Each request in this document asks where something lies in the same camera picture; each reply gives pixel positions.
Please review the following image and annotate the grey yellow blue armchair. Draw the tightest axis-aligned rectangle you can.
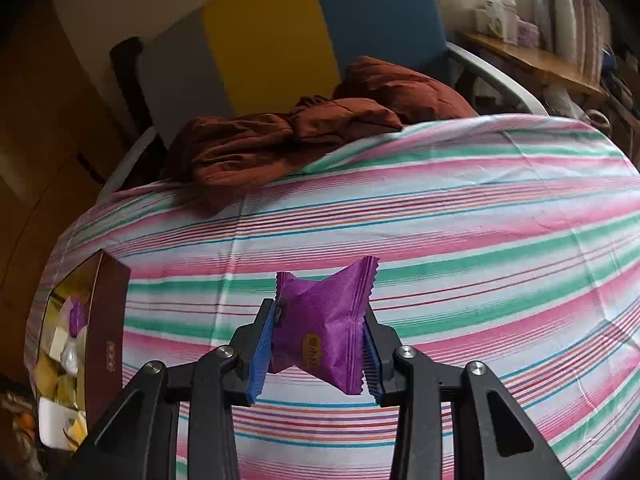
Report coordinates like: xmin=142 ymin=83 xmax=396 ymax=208
xmin=97 ymin=0 xmax=548 ymax=196

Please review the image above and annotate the black rolled mat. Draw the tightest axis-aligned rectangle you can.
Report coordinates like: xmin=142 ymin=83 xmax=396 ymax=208
xmin=109 ymin=36 xmax=153 ymax=136

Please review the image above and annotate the white plastic-wrapped bun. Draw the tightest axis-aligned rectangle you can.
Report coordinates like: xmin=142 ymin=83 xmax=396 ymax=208
xmin=60 ymin=340 xmax=86 ymax=376

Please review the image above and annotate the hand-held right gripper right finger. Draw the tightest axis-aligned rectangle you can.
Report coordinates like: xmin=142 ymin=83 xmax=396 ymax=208
xmin=362 ymin=305 xmax=571 ymax=480

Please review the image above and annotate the wooden wardrobe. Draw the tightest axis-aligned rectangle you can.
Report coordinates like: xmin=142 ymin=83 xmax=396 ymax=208
xmin=0 ymin=0 xmax=151 ymax=376

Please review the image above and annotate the red tin box gold interior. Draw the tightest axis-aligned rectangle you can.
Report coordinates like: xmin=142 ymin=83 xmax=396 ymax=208
xmin=22 ymin=249 xmax=132 ymax=453

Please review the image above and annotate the beige patterned curtain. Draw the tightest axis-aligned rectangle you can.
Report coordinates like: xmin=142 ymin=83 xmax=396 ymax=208
xmin=532 ymin=0 xmax=613 ymax=76

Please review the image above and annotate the dark red cloth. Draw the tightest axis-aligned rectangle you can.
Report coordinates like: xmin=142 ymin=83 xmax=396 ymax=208
xmin=162 ymin=56 xmax=476 ymax=211

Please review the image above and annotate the wooden side desk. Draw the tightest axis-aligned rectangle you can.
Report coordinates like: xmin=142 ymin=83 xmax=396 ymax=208
xmin=460 ymin=30 xmax=608 ymax=98

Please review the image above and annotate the purple candy packet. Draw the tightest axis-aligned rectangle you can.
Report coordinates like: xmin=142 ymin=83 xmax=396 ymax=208
xmin=267 ymin=256 xmax=381 ymax=396
xmin=67 ymin=295 xmax=88 ymax=338

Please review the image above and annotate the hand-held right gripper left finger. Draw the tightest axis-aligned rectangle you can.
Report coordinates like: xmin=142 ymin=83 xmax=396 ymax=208
xmin=60 ymin=299 xmax=279 ymax=480

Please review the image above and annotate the white box round print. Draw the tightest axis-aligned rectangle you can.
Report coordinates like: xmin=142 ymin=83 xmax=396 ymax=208
xmin=475 ymin=7 xmax=518 ymax=43

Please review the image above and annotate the small purple box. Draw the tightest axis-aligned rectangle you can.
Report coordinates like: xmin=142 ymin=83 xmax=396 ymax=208
xmin=516 ymin=19 xmax=541 ymax=48

